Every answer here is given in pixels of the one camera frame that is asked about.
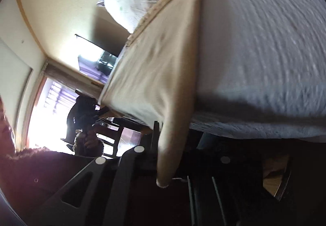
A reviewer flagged tan fleece sweater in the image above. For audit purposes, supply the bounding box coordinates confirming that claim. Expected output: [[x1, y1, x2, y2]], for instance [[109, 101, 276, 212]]
[[99, 0, 200, 187]]

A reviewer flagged person's left hand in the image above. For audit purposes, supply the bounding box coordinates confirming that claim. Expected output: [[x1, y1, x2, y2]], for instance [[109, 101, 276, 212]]
[[74, 131, 104, 158]]

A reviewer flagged dark wooden chair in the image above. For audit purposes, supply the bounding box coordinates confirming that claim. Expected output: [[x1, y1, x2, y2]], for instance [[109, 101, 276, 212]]
[[93, 112, 152, 159]]

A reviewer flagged brown window curtain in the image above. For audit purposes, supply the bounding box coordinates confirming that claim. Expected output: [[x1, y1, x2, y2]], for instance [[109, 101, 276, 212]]
[[43, 59, 104, 99]]

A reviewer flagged grey purple bed sheet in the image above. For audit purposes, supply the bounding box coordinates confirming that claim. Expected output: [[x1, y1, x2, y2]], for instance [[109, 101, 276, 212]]
[[191, 0, 325, 138]]

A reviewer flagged wall mounted television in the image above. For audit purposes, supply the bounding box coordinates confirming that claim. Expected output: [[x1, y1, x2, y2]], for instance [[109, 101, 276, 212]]
[[75, 34, 117, 84]]

